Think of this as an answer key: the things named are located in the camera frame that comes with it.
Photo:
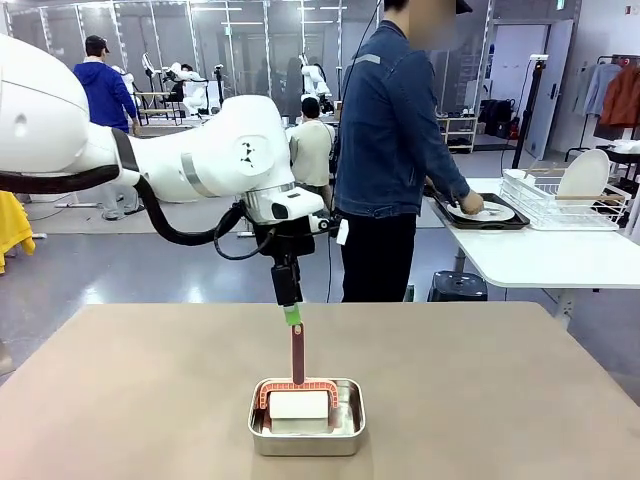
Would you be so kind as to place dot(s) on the grey hanging shirt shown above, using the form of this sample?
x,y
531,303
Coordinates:
x,y
597,90

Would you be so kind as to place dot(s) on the orange hanging jacket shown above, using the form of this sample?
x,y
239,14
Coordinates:
x,y
622,97

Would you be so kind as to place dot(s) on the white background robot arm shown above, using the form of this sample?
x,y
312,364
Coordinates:
x,y
192,90
314,80

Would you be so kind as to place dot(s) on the dark brown serving tray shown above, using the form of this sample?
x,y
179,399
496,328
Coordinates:
x,y
517,221

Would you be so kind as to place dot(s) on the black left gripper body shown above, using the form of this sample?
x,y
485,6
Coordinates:
x,y
285,242

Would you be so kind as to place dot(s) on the person in blue hoodie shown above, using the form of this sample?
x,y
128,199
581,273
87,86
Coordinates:
x,y
107,90

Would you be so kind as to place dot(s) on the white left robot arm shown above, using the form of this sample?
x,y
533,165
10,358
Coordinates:
x,y
225,150

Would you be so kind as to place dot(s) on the person right forearm denim sleeve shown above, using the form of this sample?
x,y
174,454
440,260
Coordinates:
x,y
450,175

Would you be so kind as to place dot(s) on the black light stand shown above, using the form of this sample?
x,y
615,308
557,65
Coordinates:
x,y
532,100

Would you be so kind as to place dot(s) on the yellow cloth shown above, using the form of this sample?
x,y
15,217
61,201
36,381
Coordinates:
x,y
12,225

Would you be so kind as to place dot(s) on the person in beige shirt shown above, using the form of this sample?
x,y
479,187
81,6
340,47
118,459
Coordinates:
x,y
312,150

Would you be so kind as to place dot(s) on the white shoe shelf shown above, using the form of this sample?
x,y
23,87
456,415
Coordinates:
x,y
460,132

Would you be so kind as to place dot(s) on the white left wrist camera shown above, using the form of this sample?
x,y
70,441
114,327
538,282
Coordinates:
x,y
341,232

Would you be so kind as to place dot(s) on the white side table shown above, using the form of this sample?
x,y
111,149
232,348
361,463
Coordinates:
x,y
540,255

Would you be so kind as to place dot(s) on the black plastic stool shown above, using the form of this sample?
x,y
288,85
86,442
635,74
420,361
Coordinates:
x,y
457,286

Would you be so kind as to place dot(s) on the red lint roller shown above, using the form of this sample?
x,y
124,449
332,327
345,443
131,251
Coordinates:
x,y
298,355

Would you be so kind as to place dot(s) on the black camera tripod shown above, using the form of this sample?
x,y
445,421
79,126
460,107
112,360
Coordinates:
x,y
220,85

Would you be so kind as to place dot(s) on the wooden frame workbench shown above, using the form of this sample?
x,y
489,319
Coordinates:
x,y
155,102

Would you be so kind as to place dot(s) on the person in denim jacket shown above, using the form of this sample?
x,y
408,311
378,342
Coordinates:
x,y
385,150

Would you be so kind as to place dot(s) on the rectangular metal tray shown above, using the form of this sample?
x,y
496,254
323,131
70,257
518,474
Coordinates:
x,y
305,446

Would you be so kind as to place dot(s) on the person right hand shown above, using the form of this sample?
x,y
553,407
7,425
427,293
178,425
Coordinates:
x,y
472,204

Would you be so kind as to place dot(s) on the black bags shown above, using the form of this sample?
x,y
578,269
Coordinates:
x,y
500,117

